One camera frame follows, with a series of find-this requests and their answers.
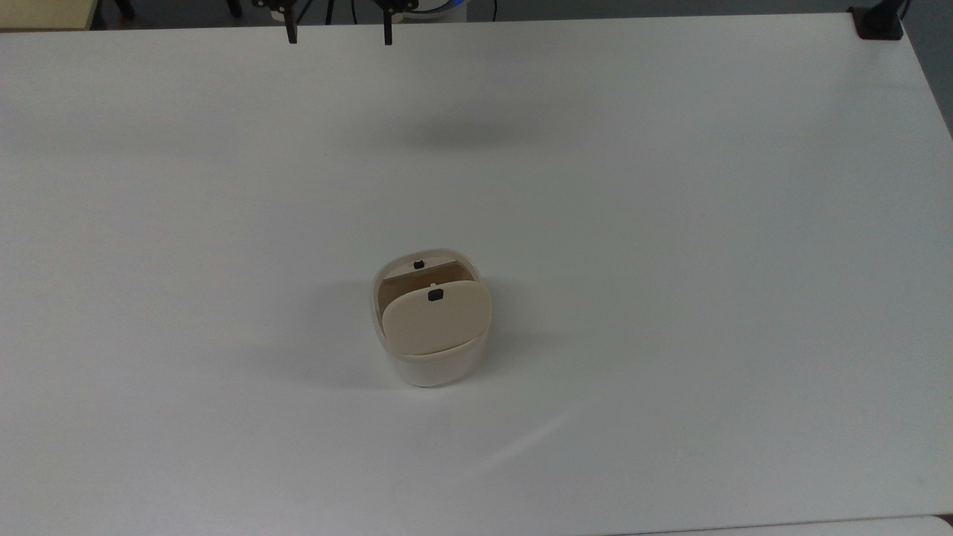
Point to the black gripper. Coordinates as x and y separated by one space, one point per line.
260 3

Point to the beige trash bin lid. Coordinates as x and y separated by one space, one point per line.
439 324

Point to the cream plastic trash bin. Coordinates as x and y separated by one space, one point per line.
432 372

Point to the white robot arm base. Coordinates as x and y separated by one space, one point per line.
439 9

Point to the black furniture leg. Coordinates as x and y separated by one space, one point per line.
125 7
234 7

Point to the light yellow wooden cabinet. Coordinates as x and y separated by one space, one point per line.
45 13

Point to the black table clamp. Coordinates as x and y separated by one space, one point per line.
877 25

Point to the white adjacent table edge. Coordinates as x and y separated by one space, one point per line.
819 527

